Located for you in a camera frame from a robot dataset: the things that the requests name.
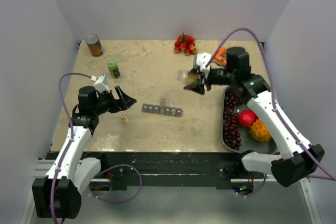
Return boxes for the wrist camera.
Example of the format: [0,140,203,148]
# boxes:
[90,74,110,93]
[193,52,212,76]

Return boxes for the pill bottle cap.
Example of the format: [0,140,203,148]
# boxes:
[120,115,129,123]

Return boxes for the grey fruit tray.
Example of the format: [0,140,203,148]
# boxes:
[222,87,278,155]

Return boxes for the orange cardboard box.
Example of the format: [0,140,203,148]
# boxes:
[214,47,227,66]

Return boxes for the bunch of red lychee fruits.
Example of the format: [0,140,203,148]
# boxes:
[174,33,198,56]

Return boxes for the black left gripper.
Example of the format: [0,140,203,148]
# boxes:
[93,86,136,115]

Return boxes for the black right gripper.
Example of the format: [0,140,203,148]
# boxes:
[184,67,236,95]

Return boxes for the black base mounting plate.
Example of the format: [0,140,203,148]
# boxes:
[81,152,249,190]

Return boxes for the tin can with dark label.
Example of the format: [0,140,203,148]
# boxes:
[85,34,104,57]

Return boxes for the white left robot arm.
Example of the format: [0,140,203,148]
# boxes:
[32,86,137,220]

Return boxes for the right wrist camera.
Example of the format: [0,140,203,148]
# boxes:
[193,52,212,76]

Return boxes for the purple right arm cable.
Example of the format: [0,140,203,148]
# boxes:
[207,27,336,198]

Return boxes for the aluminium frame rail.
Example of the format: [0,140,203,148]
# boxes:
[19,159,54,224]

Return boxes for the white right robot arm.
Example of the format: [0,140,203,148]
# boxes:
[184,47,324,187]

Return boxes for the pineapple toy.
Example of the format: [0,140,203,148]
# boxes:
[249,119,272,143]

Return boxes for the grey weekly pill organizer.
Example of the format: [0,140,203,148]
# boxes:
[141,100,183,118]

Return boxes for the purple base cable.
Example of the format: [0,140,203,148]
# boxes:
[88,165,142,204]

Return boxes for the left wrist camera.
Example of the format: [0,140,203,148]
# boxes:
[90,74,110,93]

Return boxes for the dark red grape bunch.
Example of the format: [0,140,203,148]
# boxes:
[223,90,243,150]

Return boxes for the green cylindrical container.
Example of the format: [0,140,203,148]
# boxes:
[107,60,120,79]

